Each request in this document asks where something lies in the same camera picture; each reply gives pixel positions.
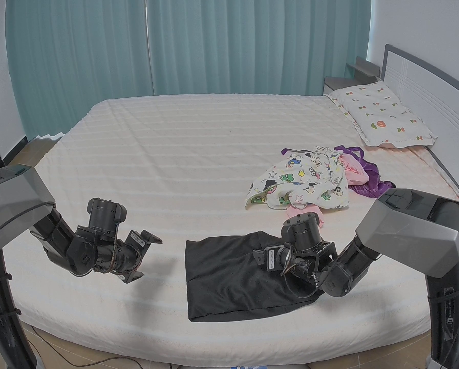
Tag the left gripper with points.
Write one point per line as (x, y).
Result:
(129, 260)

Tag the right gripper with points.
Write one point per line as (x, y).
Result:
(304, 268)

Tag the black T-shirt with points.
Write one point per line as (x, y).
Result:
(221, 275)

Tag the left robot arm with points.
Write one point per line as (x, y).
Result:
(10, 206)

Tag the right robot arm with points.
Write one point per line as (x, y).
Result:
(406, 229)

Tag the pink garment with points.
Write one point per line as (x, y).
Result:
(312, 211)
(354, 171)

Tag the white printed garment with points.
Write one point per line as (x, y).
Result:
(302, 183)

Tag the bed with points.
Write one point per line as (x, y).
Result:
(175, 148)

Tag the purple garment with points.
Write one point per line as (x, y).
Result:
(375, 186)

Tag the white printed pillow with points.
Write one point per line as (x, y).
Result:
(383, 117)

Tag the grey bedside table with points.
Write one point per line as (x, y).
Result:
(340, 83)

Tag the blue-green curtain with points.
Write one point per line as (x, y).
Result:
(79, 52)
(252, 33)

